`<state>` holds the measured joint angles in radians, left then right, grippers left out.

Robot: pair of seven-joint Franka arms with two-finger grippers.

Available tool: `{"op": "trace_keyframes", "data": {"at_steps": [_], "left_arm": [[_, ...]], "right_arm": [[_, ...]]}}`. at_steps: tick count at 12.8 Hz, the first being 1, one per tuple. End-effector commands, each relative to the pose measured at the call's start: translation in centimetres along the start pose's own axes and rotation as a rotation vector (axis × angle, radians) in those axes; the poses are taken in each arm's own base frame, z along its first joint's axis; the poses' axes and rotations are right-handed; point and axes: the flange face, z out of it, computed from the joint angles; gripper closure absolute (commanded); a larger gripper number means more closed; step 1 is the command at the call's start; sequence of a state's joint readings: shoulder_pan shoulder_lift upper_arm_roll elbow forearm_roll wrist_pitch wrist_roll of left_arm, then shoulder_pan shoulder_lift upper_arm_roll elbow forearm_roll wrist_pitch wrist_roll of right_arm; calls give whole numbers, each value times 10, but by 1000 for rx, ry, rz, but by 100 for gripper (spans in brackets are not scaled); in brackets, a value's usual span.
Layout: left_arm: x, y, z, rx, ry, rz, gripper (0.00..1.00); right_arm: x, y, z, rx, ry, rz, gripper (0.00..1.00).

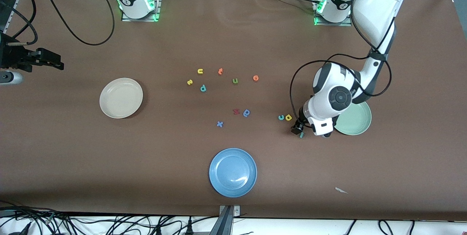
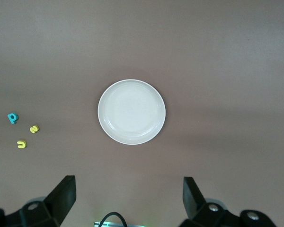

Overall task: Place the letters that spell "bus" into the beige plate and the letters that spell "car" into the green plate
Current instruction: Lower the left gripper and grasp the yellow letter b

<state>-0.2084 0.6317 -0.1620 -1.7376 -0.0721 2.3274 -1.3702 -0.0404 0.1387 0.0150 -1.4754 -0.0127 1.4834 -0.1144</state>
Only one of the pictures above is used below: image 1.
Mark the blue round plate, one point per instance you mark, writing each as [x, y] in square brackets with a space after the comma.
[232, 172]

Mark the blue foam letter a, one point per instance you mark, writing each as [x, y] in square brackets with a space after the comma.
[247, 113]

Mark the black power plug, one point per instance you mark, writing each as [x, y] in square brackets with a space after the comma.
[189, 227]

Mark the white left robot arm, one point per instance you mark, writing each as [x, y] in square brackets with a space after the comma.
[339, 98]

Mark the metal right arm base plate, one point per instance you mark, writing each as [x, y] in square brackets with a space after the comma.
[158, 8]

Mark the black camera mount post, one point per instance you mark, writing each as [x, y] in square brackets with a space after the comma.
[223, 224]

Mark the blue foam letter x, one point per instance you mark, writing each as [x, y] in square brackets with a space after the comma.
[219, 124]

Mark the silver metal edge bracket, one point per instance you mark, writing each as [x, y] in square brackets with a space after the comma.
[236, 211]

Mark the beige round plate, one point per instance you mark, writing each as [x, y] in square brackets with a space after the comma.
[121, 98]

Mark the yellow foam letter o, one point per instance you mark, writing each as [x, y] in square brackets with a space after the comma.
[288, 117]

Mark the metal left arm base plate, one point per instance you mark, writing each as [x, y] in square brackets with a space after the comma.
[328, 24]

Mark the green round plate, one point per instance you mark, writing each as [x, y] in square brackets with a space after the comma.
[359, 122]

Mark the white paper scrap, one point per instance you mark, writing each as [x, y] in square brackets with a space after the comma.
[341, 190]

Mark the brown table cover sheet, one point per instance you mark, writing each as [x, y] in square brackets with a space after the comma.
[73, 154]

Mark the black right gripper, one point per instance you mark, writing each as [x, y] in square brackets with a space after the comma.
[11, 55]

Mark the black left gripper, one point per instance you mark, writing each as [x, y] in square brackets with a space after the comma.
[301, 121]

